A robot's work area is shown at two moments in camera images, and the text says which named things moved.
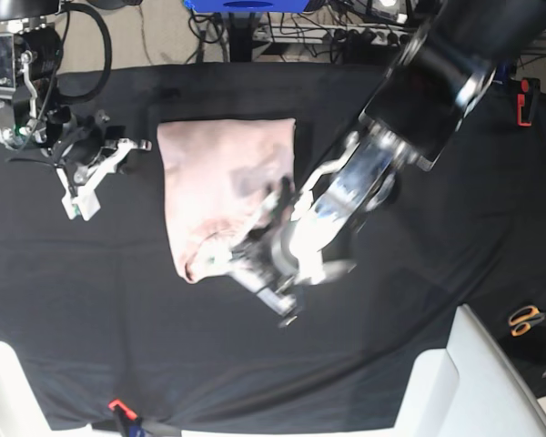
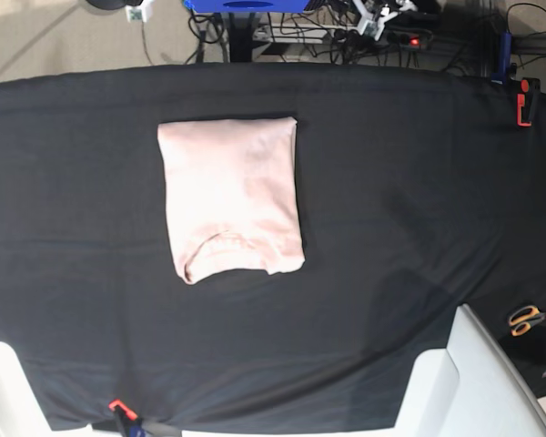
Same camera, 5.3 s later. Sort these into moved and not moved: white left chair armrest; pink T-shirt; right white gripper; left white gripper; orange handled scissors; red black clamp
Moved: right white gripper; left white gripper
Not moved: white left chair armrest; pink T-shirt; orange handled scissors; red black clamp
